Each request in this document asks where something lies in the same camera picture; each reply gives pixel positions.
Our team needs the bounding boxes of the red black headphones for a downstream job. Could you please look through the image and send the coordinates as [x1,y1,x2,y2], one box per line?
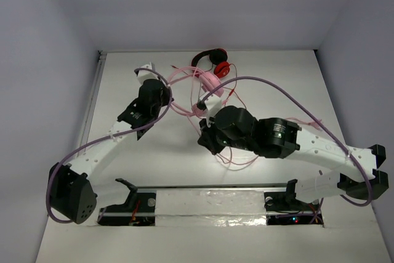
[191,48,230,78]

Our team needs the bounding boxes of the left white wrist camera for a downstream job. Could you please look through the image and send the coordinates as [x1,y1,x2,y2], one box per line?
[134,62,159,85]

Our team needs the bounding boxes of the purple cable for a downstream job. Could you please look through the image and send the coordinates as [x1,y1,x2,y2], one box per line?
[198,75,378,224]
[45,67,174,224]

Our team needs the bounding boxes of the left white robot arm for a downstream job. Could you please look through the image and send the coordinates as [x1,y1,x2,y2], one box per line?
[46,79,172,224]

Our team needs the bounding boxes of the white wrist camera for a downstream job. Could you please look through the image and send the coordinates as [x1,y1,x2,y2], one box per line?
[134,62,159,85]
[196,92,222,127]

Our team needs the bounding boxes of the pink headphone cable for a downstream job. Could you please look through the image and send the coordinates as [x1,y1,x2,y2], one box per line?
[184,115,323,173]

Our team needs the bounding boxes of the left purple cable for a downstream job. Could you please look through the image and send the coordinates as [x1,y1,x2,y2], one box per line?
[45,67,174,224]

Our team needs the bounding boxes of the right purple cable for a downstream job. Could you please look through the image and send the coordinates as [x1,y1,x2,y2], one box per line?
[198,75,378,224]

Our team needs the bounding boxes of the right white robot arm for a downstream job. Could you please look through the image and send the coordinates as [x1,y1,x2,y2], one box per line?
[198,106,389,211]

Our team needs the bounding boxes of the aluminium rail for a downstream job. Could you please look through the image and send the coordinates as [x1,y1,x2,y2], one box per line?
[138,183,287,190]

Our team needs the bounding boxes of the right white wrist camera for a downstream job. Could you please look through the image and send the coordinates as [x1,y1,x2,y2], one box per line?
[196,92,222,127]

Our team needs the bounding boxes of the red headphone cable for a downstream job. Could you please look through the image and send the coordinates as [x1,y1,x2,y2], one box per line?
[171,62,247,110]

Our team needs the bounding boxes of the pink headphones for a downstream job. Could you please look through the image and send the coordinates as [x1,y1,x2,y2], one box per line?
[164,66,227,119]

